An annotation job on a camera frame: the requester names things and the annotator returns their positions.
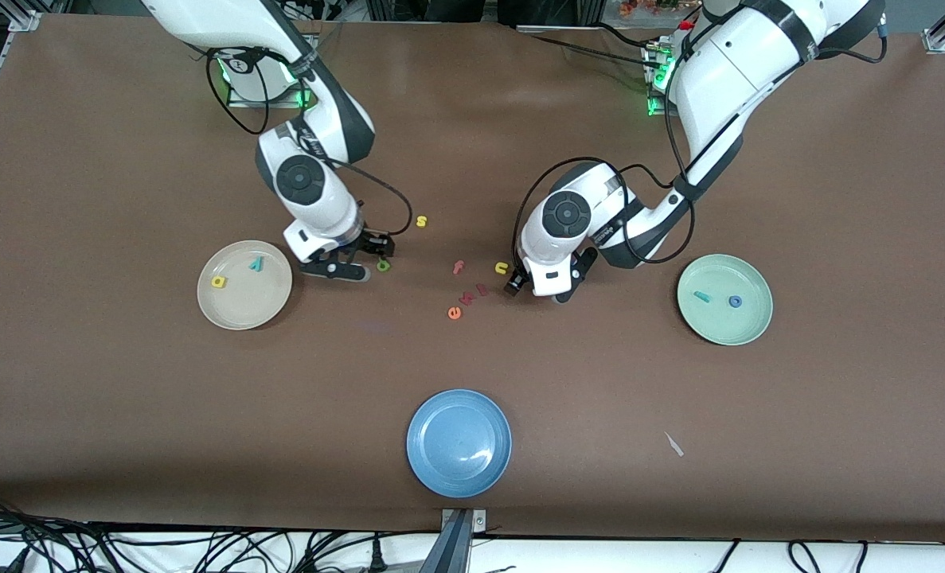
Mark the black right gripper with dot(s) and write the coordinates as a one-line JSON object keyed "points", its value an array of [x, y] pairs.
{"points": [[374, 243]]}

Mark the orange floral object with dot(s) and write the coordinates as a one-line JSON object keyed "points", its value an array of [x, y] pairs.
{"points": [[647, 6]]}

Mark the green round plate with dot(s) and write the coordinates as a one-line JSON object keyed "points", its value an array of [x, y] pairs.
{"points": [[724, 318]]}

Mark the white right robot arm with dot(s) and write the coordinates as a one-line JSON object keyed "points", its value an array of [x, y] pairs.
{"points": [[313, 191]]}

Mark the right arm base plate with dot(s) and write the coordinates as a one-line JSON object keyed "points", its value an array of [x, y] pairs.
{"points": [[233, 100]]}

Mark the blue round plate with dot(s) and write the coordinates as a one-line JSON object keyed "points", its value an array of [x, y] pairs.
{"points": [[458, 442]]}

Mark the teal letter y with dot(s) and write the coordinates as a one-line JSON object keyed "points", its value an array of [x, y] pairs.
{"points": [[257, 263]]}

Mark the brown table cover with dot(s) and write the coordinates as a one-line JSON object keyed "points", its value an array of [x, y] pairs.
{"points": [[122, 398]]}

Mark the beige round plate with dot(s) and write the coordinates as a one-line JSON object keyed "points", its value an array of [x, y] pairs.
{"points": [[244, 302]]}

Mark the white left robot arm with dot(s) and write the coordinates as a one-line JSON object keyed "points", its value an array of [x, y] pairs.
{"points": [[575, 215]]}

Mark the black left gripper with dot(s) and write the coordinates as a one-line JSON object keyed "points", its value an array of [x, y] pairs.
{"points": [[515, 285]]}

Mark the white paper scrap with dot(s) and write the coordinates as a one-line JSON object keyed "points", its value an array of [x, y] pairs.
{"points": [[673, 444]]}

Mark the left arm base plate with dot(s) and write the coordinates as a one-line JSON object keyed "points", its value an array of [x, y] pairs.
{"points": [[657, 110]]}

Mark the grey metal bracket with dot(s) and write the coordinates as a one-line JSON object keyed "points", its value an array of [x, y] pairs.
{"points": [[478, 520]]}

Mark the black power plug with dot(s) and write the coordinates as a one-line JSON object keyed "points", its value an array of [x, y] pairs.
{"points": [[376, 557]]}

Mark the dark stand pole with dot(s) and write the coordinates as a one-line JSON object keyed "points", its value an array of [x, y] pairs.
{"points": [[450, 549]]}

